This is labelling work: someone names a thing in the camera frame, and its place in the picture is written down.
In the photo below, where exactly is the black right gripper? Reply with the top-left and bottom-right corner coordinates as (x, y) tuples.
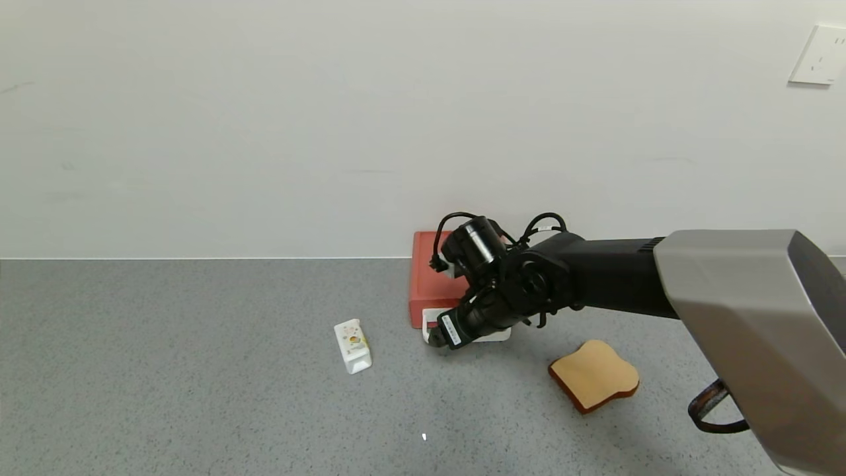
(428, 298), (507, 350)

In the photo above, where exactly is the red drawer case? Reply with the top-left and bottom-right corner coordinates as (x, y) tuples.
(408, 230), (515, 311)

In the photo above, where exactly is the small white milk carton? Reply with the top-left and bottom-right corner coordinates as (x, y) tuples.
(334, 319), (373, 375)

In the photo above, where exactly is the toast bread slice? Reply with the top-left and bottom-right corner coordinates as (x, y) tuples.
(548, 339), (640, 415)

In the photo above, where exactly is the black camera cable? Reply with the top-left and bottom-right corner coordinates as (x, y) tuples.
(431, 212), (570, 273)

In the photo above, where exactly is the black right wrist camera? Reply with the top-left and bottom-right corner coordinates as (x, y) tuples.
(441, 216), (511, 282)

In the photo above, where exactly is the brown black arm cable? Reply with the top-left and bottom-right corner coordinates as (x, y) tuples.
(687, 378), (751, 435)

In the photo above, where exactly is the white wall socket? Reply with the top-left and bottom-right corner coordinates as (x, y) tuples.
(788, 25), (846, 85)

